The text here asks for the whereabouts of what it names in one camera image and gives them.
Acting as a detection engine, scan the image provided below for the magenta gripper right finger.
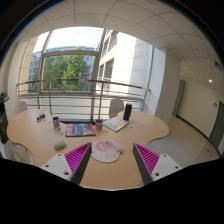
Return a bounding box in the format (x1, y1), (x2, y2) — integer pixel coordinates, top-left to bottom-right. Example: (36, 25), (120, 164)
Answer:
(132, 142), (184, 187)

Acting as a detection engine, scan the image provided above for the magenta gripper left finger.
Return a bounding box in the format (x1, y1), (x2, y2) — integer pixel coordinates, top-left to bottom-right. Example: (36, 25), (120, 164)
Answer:
(40, 142), (93, 186)

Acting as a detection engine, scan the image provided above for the red magazine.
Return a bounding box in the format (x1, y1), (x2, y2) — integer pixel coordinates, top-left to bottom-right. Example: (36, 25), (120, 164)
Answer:
(65, 123), (96, 137)

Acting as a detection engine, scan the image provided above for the grey patterned mug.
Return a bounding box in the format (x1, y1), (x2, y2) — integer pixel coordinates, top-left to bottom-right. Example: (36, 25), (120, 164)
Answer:
(95, 119), (103, 130)

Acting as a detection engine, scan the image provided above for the dark red mug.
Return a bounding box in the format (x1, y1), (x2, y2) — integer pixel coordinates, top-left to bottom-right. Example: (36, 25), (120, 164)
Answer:
(52, 116), (60, 128)

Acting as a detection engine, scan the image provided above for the white open book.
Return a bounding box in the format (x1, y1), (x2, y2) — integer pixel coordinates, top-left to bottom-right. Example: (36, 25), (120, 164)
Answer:
(103, 117), (128, 132)

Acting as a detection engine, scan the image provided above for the black cylindrical speaker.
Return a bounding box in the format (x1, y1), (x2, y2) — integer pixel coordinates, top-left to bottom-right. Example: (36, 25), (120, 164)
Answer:
(123, 103), (132, 121)

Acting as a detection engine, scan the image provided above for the metal balcony railing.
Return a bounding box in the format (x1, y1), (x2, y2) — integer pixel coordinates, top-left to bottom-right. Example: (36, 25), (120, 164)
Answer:
(17, 79), (150, 121)

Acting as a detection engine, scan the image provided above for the white chair behind table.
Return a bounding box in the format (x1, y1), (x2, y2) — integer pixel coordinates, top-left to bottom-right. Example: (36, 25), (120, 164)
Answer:
(109, 99), (124, 118)

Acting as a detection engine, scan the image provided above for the white chair at left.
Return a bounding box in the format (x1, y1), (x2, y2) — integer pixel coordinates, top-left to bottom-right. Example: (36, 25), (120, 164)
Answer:
(15, 101), (28, 114)

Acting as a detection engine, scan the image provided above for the black monitor at left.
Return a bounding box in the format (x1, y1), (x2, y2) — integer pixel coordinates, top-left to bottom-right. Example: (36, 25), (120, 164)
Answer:
(0, 93), (9, 144)

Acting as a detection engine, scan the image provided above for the grey green door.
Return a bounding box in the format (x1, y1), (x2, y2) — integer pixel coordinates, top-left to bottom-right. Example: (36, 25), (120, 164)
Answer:
(172, 80), (185, 116)

